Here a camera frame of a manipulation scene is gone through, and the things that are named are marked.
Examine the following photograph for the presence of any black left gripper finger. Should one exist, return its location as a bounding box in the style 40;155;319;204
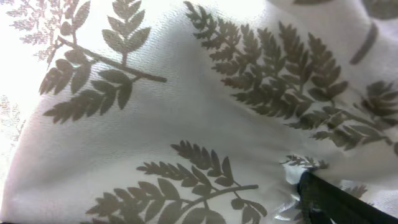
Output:
297;172;397;224

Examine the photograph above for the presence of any white fern print dress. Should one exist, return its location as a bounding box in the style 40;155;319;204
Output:
1;1;397;223

